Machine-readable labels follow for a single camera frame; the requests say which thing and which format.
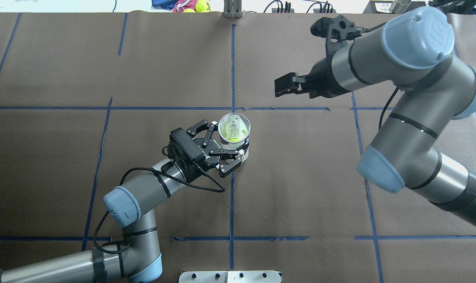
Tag blue cloth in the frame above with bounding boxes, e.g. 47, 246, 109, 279
151, 0, 177, 10

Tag tennis balls beside cloth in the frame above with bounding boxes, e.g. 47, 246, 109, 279
196, 0, 211, 13

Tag pink cloth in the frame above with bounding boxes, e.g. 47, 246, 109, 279
172, 0, 198, 13

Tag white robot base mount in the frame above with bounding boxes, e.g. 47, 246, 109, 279
178, 270, 282, 283

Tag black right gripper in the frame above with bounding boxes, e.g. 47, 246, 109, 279
274, 59, 350, 99

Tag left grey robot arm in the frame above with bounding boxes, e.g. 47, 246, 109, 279
0, 118, 250, 283

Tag clear plastic tennis ball can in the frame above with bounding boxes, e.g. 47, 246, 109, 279
218, 113, 251, 161

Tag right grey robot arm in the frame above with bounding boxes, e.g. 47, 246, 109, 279
274, 6, 476, 227

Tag aluminium frame post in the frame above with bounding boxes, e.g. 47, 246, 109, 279
223, 0, 243, 18

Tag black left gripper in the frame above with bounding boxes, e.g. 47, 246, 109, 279
185, 120, 245, 178

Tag small metal cylinder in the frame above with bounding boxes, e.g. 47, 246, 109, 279
389, 0, 412, 14

